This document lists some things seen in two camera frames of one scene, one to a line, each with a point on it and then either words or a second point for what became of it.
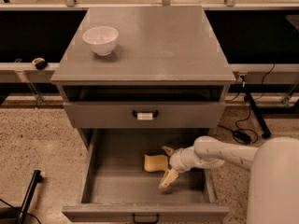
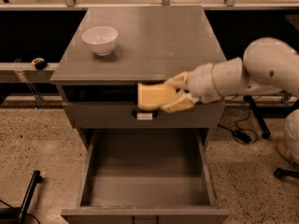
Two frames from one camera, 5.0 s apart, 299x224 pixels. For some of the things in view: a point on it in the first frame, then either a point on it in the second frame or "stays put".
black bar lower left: (35, 179) stays put
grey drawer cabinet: (143, 68) stays put
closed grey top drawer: (144, 115) stays put
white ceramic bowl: (102, 38) stays put
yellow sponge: (153, 163) to (153, 96)
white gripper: (176, 160) to (202, 82)
